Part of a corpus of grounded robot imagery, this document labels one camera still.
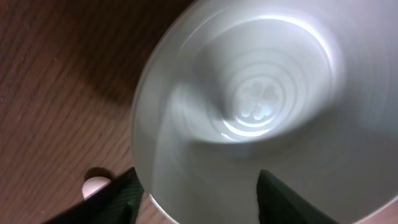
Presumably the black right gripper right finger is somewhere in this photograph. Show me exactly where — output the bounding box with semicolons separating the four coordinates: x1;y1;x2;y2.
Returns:
256;170;336;224

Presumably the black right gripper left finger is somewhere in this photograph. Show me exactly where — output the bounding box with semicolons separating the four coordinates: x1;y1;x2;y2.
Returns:
44;167;144;224

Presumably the mint green plastic spoon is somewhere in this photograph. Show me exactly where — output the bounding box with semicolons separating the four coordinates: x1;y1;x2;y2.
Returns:
81;176;111;200

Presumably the white plastic bowl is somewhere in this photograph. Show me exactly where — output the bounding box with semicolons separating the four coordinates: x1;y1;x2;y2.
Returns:
131;0;397;223

